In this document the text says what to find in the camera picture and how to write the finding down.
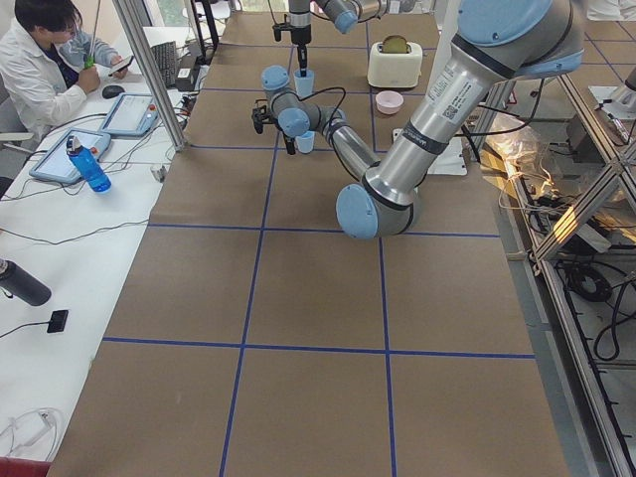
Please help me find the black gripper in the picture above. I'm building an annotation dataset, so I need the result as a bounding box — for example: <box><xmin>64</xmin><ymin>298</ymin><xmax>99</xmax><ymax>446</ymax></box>
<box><xmin>290</xmin><ymin>25</ymin><xmax>311</xmax><ymax>77</ymax></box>
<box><xmin>272</xmin><ymin>114</ymin><xmax>298</xmax><ymax>155</ymax></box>

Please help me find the light blue cup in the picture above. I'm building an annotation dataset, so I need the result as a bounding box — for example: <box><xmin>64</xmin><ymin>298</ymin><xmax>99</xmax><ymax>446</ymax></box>
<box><xmin>295</xmin><ymin>131</ymin><xmax>315</xmax><ymax>154</ymax></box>
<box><xmin>293</xmin><ymin>69</ymin><xmax>315</xmax><ymax>98</ymax></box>

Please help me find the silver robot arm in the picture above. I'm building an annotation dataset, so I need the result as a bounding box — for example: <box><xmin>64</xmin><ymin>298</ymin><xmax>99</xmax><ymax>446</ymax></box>
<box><xmin>272</xmin><ymin>0</ymin><xmax>401</xmax><ymax>78</ymax></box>
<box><xmin>251</xmin><ymin>1</ymin><xmax>587</xmax><ymax>239</ymax></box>

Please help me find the cream toaster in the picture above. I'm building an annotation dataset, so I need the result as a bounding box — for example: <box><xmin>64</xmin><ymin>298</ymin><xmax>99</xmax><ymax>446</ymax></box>
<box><xmin>367</xmin><ymin>42</ymin><xmax>423</xmax><ymax>88</ymax></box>

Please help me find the bread slice in toaster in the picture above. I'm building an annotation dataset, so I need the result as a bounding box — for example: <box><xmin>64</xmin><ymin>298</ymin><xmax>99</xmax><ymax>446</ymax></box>
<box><xmin>381</xmin><ymin>35</ymin><xmax>409</xmax><ymax>55</ymax></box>

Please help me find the pink bowl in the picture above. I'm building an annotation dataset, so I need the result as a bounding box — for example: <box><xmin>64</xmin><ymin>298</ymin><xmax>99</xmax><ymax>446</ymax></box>
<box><xmin>375</xmin><ymin>90</ymin><xmax>403</xmax><ymax>115</ymax></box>

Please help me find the black keyboard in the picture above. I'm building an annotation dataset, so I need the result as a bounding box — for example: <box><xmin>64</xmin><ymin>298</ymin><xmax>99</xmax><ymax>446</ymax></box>
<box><xmin>150</xmin><ymin>41</ymin><xmax>178</xmax><ymax>88</ymax></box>

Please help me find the far teach pendant tablet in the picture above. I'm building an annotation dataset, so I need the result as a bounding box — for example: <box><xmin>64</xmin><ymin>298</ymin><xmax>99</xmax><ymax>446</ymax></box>
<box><xmin>99</xmin><ymin>93</ymin><xmax>158</xmax><ymax>138</ymax></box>

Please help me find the teach pendant tablet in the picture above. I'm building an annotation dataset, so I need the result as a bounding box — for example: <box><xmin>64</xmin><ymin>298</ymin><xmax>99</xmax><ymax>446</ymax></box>
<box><xmin>29</xmin><ymin>128</ymin><xmax>111</xmax><ymax>185</ymax></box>
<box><xmin>99</xmin><ymin>93</ymin><xmax>158</xmax><ymax>138</ymax></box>

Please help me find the black computer mouse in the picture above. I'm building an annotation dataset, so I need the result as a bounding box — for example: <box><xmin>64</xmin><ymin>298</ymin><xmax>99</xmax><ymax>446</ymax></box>
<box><xmin>101</xmin><ymin>84</ymin><xmax>125</xmax><ymax>99</ymax></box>

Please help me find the blue water bottle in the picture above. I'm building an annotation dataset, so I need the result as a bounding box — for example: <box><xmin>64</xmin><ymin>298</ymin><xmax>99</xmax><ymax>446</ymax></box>
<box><xmin>66</xmin><ymin>134</ymin><xmax>111</xmax><ymax>193</ymax></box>

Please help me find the near teach pendant tablet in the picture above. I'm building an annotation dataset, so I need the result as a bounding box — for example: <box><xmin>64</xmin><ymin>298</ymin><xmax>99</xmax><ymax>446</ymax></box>
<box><xmin>29</xmin><ymin>128</ymin><xmax>111</xmax><ymax>185</ymax></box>

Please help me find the person in white coat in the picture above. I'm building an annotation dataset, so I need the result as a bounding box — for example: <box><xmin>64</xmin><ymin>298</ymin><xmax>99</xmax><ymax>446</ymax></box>
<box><xmin>1</xmin><ymin>1</ymin><xmax>127</xmax><ymax>143</ymax></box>

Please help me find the small black square device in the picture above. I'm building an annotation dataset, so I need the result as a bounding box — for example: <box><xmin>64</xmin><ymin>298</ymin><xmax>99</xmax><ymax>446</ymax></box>
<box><xmin>47</xmin><ymin>310</ymin><xmax>69</xmax><ymax>334</ymax></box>

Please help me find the dark grey thermos bottle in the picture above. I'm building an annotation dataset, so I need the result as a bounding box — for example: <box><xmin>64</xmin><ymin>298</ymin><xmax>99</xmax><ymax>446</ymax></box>
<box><xmin>1</xmin><ymin>259</ymin><xmax>52</xmax><ymax>306</ymax></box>

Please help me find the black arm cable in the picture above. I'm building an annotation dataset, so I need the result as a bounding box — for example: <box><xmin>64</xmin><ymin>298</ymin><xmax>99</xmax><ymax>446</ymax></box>
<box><xmin>266</xmin><ymin>0</ymin><xmax>289</xmax><ymax>31</ymax></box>
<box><xmin>297</xmin><ymin>86</ymin><xmax>369</xmax><ymax>180</ymax></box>

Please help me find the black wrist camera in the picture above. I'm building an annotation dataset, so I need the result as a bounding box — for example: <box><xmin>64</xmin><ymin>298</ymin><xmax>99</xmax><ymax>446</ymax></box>
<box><xmin>272</xmin><ymin>21</ymin><xmax>292</xmax><ymax>42</ymax></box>
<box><xmin>251</xmin><ymin>99</ymin><xmax>272</xmax><ymax>134</ymax></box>

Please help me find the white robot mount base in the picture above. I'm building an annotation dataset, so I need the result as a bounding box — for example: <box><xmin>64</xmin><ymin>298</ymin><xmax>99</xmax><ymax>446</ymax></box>
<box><xmin>392</xmin><ymin>0</ymin><xmax>503</xmax><ymax>177</ymax></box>

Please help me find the aluminium frame post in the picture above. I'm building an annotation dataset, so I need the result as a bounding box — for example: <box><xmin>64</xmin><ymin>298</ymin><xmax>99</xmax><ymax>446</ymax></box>
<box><xmin>112</xmin><ymin>0</ymin><xmax>186</xmax><ymax>152</ymax></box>

